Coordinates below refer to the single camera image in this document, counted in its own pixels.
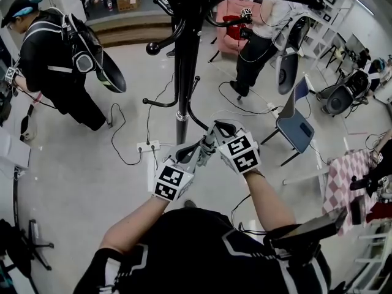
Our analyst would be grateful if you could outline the black coat rack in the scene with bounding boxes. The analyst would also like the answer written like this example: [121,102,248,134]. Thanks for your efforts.
[142,0,326,146]

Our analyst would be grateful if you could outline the black bottle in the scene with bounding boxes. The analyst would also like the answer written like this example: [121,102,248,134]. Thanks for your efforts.
[350,173,373,191]

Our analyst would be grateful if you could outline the pink checkered tablecloth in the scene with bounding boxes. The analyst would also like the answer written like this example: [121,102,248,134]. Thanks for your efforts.
[321,148,379,237]

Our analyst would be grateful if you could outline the pink armchair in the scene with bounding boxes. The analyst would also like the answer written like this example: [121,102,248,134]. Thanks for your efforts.
[214,0,257,55]

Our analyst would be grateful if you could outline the grey umbrella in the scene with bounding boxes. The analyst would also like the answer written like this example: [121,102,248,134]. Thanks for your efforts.
[195,129,217,168]

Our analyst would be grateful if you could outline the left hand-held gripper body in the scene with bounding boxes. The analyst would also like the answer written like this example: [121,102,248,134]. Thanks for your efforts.
[152,160,196,202]

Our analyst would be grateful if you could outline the black office chair base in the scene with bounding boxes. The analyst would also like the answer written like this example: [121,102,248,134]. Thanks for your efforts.
[0,218,55,287]

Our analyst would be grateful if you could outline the brown wooden steps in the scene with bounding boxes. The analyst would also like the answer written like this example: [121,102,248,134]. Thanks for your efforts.
[85,13,175,48]

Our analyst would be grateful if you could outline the black shoulder-mounted pack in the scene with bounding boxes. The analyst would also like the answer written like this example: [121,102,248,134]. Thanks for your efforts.
[262,208,350,258]

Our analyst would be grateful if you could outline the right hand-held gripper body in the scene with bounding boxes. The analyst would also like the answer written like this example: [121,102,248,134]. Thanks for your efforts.
[217,130,262,176]

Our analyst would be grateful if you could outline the white desk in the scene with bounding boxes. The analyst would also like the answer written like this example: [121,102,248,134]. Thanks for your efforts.
[0,126,32,177]

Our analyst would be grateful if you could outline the white power strip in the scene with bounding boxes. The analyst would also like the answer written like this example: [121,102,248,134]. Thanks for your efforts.
[136,139,162,153]
[266,102,281,119]

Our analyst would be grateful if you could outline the person's left forearm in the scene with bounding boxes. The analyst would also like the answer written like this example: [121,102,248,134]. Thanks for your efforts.
[99,194,171,254]

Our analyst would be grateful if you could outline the blue chair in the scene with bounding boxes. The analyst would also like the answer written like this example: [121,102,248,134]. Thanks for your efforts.
[260,77,316,167]

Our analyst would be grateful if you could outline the black box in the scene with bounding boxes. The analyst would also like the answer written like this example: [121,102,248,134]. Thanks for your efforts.
[349,196,367,225]

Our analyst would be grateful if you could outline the white shelf unit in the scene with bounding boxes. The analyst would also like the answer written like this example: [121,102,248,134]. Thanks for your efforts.
[293,0,356,72]

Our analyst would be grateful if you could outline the black power cable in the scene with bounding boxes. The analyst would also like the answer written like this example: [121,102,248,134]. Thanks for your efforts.
[105,102,144,167]
[146,72,175,145]

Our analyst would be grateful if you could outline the white table frame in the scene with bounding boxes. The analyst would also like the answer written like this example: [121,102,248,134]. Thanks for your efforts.
[283,167,331,202]

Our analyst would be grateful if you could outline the person's black shirt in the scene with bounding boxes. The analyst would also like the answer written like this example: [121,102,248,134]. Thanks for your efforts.
[73,208,333,294]

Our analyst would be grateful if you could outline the red bag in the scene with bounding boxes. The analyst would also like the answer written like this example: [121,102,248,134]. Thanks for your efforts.
[222,15,246,40]

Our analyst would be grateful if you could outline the person's right forearm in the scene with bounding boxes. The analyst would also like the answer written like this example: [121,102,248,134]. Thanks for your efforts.
[243,168,298,233]

